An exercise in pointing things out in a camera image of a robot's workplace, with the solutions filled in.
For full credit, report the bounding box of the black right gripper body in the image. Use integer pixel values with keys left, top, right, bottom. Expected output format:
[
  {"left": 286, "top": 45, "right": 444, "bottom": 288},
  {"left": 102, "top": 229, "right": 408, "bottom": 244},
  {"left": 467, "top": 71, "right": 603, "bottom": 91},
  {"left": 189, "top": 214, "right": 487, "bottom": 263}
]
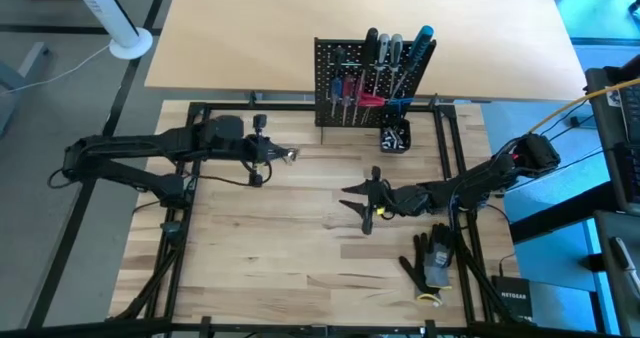
[{"left": 361, "top": 165, "right": 433, "bottom": 236}]

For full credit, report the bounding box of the light wooden desk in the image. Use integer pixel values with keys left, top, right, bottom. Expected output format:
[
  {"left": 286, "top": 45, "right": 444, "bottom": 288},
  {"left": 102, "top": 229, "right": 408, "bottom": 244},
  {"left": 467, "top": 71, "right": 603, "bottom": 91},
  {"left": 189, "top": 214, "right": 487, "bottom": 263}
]
[{"left": 144, "top": 0, "right": 590, "bottom": 103}]

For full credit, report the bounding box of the grey black work glove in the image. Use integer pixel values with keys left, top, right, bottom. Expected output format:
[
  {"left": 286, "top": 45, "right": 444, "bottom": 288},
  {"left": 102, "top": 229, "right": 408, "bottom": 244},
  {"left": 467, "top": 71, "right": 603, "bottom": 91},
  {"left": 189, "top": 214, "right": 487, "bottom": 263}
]
[
  {"left": 398, "top": 232, "right": 445, "bottom": 308},
  {"left": 422, "top": 222, "right": 456, "bottom": 292}
]

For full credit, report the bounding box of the black plastic pegboard bin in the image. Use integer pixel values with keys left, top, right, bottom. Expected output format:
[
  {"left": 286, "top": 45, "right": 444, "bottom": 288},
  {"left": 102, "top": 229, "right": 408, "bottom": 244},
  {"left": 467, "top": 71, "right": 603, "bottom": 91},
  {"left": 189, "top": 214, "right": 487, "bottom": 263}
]
[{"left": 378, "top": 117, "right": 413, "bottom": 155}]

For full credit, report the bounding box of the black aluminium table frame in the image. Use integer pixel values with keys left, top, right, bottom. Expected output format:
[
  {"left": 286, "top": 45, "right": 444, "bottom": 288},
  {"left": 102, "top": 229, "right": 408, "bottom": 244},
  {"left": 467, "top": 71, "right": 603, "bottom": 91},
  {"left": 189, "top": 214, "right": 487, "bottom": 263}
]
[{"left": 104, "top": 100, "right": 539, "bottom": 338}]

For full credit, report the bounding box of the large black handle screwdriver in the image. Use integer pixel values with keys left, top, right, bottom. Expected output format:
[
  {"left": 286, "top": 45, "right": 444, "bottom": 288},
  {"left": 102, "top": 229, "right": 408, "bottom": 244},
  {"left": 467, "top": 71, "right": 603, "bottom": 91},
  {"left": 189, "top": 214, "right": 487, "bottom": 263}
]
[{"left": 353, "top": 26, "right": 380, "bottom": 127}]

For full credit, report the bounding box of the yellow cable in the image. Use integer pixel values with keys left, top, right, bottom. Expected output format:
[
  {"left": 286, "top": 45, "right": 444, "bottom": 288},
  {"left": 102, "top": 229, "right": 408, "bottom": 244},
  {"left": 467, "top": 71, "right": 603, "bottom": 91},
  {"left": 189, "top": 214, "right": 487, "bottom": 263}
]
[{"left": 529, "top": 77, "right": 640, "bottom": 135}]

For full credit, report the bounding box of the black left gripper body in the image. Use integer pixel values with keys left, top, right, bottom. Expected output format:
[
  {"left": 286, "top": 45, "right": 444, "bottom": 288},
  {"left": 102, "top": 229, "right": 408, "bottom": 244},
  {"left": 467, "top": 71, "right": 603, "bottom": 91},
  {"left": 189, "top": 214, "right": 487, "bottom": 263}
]
[{"left": 243, "top": 113, "right": 275, "bottom": 188}]

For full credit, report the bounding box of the red T-handle hex key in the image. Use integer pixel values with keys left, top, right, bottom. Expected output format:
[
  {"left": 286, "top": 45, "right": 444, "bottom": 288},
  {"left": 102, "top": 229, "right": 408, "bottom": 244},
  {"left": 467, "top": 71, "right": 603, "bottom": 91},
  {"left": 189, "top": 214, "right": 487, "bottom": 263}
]
[{"left": 357, "top": 91, "right": 387, "bottom": 125}]

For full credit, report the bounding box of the black Netgear network switch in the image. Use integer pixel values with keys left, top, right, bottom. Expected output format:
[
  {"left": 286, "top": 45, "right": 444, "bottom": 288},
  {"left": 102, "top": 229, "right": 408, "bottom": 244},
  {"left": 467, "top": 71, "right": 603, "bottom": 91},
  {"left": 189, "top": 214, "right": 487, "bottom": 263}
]
[{"left": 491, "top": 275, "right": 534, "bottom": 325}]

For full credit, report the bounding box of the black cable with plug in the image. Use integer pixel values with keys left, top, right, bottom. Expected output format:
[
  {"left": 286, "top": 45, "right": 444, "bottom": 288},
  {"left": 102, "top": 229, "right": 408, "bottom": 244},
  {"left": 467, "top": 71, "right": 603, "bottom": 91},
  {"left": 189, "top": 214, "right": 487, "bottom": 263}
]
[{"left": 537, "top": 100, "right": 596, "bottom": 140}]

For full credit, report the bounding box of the black screwdriver with blue cap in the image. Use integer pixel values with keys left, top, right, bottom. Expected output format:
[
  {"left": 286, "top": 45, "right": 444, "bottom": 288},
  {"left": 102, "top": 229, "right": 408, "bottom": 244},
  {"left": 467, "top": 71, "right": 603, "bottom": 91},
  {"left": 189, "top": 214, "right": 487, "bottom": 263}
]
[{"left": 392, "top": 25, "right": 435, "bottom": 102}]

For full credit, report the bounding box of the black metal pegboard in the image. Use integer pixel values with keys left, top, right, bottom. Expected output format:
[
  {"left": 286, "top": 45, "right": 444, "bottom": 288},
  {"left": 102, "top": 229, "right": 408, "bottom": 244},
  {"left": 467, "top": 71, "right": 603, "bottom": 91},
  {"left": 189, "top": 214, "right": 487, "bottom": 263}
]
[{"left": 313, "top": 37, "right": 438, "bottom": 128}]

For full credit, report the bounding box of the grey white handheld tool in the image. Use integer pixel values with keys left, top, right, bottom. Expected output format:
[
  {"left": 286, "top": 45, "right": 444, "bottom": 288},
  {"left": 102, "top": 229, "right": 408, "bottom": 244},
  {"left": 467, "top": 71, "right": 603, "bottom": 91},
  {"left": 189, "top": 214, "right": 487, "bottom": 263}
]
[{"left": 608, "top": 236, "right": 640, "bottom": 299}]

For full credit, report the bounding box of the white fan power cable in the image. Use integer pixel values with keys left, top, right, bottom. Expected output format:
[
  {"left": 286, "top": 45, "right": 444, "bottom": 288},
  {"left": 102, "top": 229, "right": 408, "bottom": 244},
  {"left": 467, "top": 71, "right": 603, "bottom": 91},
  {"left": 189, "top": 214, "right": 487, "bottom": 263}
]
[{"left": 0, "top": 42, "right": 114, "bottom": 94}]

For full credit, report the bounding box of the blue translucent handle screwdriver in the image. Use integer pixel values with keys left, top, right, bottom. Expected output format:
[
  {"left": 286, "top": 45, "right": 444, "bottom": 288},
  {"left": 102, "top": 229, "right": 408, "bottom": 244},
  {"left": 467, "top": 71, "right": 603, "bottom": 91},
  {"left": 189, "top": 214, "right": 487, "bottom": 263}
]
[{"left": 329, "top": 76, "right": 344, "bottom": 119}]

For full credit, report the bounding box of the black equipment cart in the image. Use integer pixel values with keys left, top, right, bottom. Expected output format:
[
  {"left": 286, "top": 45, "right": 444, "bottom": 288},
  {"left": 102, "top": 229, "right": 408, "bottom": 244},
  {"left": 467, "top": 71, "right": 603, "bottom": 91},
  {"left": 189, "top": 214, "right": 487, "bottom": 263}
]
[{"left": 509, "top": 52, "right": 640, "bottom": 338}]

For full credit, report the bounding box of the black plastic bracket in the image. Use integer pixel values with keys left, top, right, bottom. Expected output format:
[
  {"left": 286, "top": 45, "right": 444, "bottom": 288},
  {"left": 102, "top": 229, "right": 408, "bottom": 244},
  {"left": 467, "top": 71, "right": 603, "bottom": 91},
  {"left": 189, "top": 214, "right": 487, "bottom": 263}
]
[{"left": 159, "top": 220, "right": 185, "bottom": 244}]

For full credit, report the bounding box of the grey furniture foot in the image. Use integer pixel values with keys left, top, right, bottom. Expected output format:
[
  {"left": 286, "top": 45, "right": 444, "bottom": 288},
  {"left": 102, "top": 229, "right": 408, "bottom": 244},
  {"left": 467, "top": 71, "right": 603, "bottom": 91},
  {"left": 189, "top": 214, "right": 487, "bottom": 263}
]
[{"left": 0, "top": 40, "right": 51, "bottom": 139}]

